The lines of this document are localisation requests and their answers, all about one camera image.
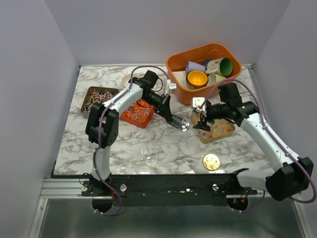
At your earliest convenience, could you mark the brown tray with lollipops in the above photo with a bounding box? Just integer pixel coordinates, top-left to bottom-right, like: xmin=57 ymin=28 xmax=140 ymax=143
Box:
xmin=81 ymin=86 xmax=119 ymax=119

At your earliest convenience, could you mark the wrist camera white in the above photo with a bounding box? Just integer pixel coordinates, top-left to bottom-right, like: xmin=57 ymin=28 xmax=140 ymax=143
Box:
xmin=191 ymin=97 xmax=207 ymax=116
xmin=166 ymin=79 xmax=177 ymax=91

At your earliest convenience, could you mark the orange square candy tray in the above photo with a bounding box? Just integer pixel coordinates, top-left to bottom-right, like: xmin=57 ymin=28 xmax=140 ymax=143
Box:
xmin=119 ymin=99 xmax=155 ymax=128

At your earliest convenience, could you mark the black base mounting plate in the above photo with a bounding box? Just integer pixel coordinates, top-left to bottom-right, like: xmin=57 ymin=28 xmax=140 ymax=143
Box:
xmin=82 ymin=174 xmax=257 ymax=207

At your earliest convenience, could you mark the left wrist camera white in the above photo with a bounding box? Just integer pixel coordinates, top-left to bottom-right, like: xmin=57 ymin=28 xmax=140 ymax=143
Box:
xmin=166 ymin=79 xmax=177 ymax=91

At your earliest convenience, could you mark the aluminium rail frame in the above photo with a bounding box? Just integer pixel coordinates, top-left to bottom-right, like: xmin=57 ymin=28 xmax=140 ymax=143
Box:
xmin=31 ymin=65 xmax=312 ymax=238

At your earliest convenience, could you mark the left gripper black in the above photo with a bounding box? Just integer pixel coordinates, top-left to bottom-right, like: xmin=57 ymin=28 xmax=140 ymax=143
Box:
xmin=142 ymin=91 xmax=173 ymax=122

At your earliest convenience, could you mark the clear glass jar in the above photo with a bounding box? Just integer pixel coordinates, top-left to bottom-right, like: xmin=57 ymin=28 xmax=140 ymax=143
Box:
xmin=140 ymin=144 xmax=158 ymax=164

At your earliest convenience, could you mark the blue cup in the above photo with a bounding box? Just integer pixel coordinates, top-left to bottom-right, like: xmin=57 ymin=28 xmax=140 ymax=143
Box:
xmin=203 ymin=59 xmax=211 ymax=67

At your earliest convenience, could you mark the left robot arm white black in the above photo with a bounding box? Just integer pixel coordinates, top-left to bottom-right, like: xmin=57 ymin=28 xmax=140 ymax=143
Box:
xmin=85 ymin=70 xmax=173 ymax=196

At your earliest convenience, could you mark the cream cup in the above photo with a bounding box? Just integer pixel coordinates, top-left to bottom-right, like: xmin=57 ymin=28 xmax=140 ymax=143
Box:
xmin=207 ymin=73 xmax=226 ymax=86

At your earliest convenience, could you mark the lavender cup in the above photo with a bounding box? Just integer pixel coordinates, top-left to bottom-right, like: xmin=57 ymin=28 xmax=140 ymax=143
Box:
xmin=185 ymin=61 xmax=205 ymax=74

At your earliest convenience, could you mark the gold tin with popsicle candies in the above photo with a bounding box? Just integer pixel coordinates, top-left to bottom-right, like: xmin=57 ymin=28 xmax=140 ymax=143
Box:
xmin=194 ymin=119 xmax=235 ymax=144

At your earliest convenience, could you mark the yellow inside bowl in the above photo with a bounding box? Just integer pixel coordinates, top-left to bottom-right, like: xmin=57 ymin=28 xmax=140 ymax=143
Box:
xmin=186 ymin=70 xmax=209 ymax=90

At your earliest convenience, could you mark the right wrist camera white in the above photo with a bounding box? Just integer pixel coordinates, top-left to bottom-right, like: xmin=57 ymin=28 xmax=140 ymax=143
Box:
xmin=191 ymin=97 xmax=207 ymax=116

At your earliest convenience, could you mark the metal scoop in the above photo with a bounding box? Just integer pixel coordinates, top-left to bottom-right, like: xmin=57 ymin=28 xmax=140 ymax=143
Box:
xmin=169 ymin=115 xmax=203 ymax=135

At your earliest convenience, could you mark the white ceramic bowl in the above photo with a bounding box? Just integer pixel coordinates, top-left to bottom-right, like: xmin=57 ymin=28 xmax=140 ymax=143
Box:
xmin=122 ymin=74 xmax=131 ymax=88

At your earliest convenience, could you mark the floral mug green inside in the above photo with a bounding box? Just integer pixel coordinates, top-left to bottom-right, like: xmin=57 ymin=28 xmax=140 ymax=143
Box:
xmin=205 ymin=58 xmax=233 ymax=76

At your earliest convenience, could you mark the gold round jar lid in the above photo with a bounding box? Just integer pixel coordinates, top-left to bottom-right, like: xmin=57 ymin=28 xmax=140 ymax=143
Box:
xmin=202 ymin=154 xmax=220 ymax=171

